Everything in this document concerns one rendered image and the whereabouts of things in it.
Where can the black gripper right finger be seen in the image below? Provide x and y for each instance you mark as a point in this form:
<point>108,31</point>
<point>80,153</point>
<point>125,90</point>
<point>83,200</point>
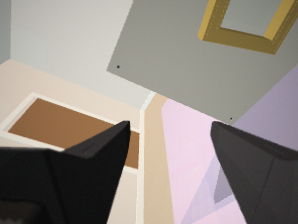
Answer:
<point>263,175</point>

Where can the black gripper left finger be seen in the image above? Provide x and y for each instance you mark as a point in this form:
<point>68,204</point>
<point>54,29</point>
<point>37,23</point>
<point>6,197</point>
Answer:
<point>77,184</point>

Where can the wooden picture frame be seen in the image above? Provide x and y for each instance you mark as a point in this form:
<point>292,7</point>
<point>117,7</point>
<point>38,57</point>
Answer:
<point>256,25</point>

